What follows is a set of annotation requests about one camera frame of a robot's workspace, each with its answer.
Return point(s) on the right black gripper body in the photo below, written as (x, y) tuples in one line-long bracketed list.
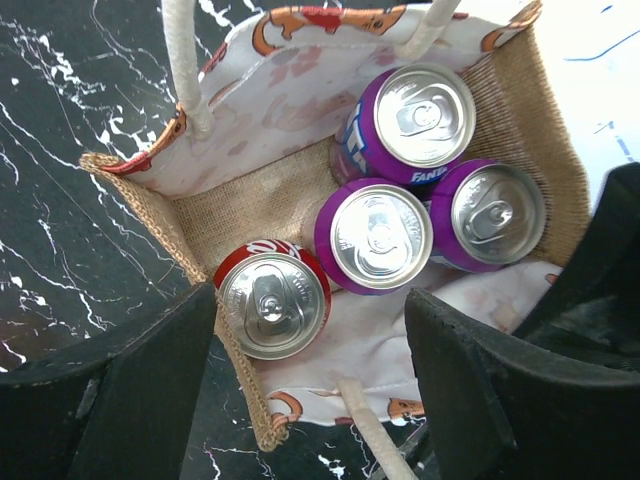
[(591, 311)]

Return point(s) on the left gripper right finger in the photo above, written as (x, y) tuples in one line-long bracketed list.
[(499, 407)]

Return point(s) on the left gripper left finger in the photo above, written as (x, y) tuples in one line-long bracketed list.
[(117, 406)]

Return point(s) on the red cola can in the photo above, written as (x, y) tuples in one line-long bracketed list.
[(277, 295)]

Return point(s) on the purple Fanta can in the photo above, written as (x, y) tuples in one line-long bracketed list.
[(485, 215), (410, 126), (371, 236)]

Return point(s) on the white whiteboard yellow rim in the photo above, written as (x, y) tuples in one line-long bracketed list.
[(590, 50)]

